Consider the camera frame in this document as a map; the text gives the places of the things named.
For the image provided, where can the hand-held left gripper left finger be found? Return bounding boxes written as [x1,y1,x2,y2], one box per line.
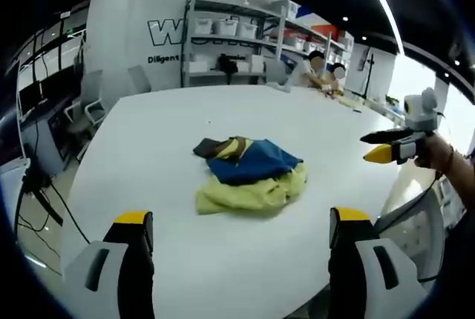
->
[65,210,155,319]

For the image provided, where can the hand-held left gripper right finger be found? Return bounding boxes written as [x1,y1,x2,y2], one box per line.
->
[328,206,428,319]

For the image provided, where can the blue and yellow garment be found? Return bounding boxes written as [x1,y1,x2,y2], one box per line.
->
[191,135,309,218]

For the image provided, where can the person's right hand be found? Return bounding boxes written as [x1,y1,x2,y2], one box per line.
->
[413,132,454,170]

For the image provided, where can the white mesh office chair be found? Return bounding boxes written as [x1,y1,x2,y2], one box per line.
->
[374,181,448,290]

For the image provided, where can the black tripod stand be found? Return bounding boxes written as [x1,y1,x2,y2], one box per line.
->
[350,45,376,102]

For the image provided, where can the grey office chair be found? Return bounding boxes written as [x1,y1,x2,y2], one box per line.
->
[63,69,109,140]

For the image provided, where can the white storage bin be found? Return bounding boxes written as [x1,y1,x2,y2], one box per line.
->
[191,18,213,35]
[213,18,239,36]
[237,22,259,39]

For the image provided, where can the black device on shelf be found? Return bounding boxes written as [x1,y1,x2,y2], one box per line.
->
[216,53,239,76]

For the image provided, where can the computer monitor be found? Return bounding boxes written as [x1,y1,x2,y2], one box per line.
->
[17,80,45,122]

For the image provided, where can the grey metal shelving unit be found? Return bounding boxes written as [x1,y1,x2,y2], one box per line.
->
[180,0,287,89]

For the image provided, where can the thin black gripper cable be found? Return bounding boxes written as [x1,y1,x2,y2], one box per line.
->
[418,174,440,203]

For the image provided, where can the black floor cables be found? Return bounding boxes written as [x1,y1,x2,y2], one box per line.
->
[16,165,92,249]

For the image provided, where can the long white wall shelving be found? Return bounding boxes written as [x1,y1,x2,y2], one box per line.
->
[278,0,356,62]

